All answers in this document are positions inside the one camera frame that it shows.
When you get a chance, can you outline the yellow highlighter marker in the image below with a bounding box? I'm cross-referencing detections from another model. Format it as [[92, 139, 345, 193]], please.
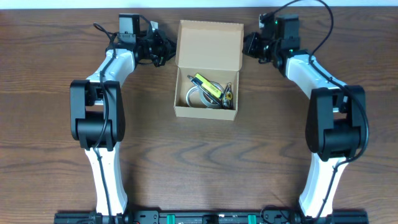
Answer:
[[192, 73, 223, 99]]

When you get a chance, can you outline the brown cardboard box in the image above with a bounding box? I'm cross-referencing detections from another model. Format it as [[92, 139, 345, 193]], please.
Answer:
[[174, 20, 244, 121]]

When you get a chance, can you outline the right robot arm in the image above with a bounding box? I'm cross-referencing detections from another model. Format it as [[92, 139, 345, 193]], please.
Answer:
[[243, 32, 369, 223]]

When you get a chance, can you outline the black cable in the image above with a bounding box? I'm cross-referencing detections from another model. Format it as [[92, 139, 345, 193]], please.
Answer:
[[270, 0, 371, 222], [92, 14, 153, 224]]

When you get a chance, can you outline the grey tape roll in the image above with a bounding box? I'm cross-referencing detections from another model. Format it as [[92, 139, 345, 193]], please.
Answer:
[[200, 81, 224, 109]]

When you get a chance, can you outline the left black cable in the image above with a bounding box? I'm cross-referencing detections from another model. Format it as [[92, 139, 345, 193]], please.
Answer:
[[92, 14, 153, 224]]

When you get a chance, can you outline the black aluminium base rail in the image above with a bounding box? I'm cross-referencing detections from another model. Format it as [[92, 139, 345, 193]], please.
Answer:
[[53, 208, 369, 224]]

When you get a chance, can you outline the right black cable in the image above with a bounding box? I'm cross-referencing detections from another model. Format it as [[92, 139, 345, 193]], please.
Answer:
[[270, 0, 371, 222]]

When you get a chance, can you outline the black ballpoint pen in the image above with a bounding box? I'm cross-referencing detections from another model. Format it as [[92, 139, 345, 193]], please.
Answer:
[[187, 75, 222, 105]]

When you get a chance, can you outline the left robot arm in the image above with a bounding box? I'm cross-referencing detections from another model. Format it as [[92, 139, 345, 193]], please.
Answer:
[[70, 29, 176, 218]]

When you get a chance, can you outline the white tape roll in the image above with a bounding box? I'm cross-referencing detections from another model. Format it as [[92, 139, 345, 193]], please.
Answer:
[[185, 86, 205, 108]]

